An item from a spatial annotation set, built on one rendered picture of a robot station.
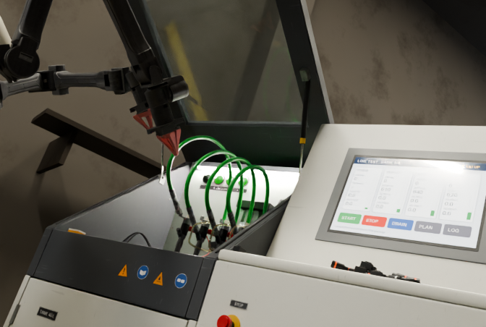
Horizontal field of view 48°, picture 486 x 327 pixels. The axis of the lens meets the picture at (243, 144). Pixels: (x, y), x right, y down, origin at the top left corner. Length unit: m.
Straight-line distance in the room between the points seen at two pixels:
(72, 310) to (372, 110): 4.51
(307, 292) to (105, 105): 3.02
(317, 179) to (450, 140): 0.41
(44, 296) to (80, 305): 0.16
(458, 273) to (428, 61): 5.37
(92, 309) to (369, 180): 0.88
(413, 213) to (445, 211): 0.08
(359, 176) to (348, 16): 4.27
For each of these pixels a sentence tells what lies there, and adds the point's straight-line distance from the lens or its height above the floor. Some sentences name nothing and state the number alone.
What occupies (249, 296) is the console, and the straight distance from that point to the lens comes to 1.37.
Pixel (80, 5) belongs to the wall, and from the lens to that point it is 4.27.
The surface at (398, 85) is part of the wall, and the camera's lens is 6.19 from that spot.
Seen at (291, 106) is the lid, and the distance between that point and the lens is 1.99.
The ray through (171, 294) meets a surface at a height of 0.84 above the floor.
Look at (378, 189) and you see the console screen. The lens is 1.66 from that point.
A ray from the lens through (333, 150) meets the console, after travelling 1.82.
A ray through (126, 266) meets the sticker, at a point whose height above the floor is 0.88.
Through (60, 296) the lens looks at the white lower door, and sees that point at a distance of 1.78.
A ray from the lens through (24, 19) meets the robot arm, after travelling 1.48.
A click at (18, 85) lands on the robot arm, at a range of 2.00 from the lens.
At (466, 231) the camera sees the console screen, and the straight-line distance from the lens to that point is 1.53.
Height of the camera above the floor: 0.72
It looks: 21 degrees up
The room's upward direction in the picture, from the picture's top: 17 degrees clockwise
